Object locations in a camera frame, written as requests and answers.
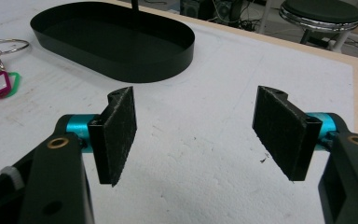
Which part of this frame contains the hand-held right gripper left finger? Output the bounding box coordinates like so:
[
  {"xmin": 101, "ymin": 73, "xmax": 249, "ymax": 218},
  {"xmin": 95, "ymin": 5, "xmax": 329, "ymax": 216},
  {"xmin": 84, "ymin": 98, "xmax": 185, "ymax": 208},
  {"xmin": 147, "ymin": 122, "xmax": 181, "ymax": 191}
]
[{"xmin": 65, "ymin": 86, "xmax": 138, "ymax": 188}]

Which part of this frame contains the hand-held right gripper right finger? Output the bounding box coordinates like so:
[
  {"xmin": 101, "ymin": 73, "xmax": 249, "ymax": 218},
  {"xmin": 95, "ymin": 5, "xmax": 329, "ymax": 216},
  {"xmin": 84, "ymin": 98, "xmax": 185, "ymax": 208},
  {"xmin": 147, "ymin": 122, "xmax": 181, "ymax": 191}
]
[{"xmin": 252, "ymin": 85, "xmax": 337, "ymax": 182}]

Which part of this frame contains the black oval key holder tray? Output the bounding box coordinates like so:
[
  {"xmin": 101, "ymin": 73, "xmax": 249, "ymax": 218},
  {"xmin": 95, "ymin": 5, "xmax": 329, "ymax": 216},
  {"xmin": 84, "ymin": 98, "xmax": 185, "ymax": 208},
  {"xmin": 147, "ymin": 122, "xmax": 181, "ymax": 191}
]
[{"xmin": 30, "ymin": 0, "xmax": 196, "ymax": 84}]

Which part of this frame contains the green key tag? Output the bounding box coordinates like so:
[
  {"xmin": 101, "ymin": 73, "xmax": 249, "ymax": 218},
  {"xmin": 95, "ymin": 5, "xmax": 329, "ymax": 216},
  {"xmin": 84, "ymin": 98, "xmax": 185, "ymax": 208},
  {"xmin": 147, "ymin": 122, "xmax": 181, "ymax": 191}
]
[{"xmin": 7, "ymin": 72, "xmax": 22, "ymax": 98}]

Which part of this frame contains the pink key tag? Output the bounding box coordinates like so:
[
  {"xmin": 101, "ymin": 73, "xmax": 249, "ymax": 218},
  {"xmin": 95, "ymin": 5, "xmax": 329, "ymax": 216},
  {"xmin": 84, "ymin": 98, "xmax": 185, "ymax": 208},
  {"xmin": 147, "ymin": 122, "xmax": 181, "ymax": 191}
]
[{"xmin": 0, "ymin": 70, "xmax": 12, "ymax": 100}]

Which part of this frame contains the white metal stand leg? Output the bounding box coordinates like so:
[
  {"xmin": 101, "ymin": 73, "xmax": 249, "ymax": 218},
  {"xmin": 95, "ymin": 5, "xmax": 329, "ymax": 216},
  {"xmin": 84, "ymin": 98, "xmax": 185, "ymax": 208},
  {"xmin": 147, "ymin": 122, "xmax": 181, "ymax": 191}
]
[{"xmin": 256, "ymin": 0, "xmax": 275, "ymax": 35}]

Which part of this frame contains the black stool with chrome rim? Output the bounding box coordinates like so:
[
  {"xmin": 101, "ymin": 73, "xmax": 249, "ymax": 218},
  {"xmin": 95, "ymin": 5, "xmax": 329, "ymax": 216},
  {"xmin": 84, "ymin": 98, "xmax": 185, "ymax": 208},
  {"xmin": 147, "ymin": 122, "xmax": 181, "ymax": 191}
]
[{"xmin": 279, "ymin": 0, "xmax": 358, "ymax": 54}]

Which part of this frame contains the dark computer equipment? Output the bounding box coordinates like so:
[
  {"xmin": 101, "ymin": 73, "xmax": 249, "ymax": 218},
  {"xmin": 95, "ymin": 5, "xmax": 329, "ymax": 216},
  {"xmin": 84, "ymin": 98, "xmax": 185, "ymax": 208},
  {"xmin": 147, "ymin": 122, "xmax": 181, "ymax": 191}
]
[{"xmin": 180, "ymin": 0, "xmax": 244, "ymax": 23}]

